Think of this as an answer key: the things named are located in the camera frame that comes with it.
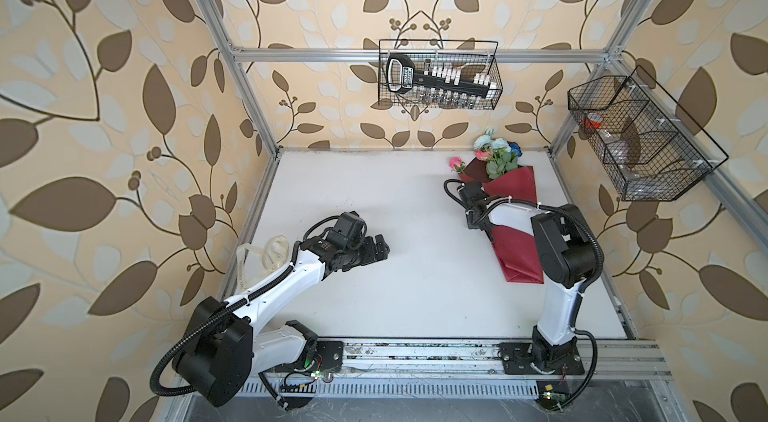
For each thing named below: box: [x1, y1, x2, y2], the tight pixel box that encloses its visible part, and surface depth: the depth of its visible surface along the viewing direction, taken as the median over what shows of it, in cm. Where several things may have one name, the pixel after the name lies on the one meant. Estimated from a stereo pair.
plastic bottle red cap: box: [582, 112, 642, 179], surface depth 82 cm
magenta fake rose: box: [448, 156, 466, 174], surface depth 114 cm
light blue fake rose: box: [474, 128, 511, 154], surface depth 117 cm
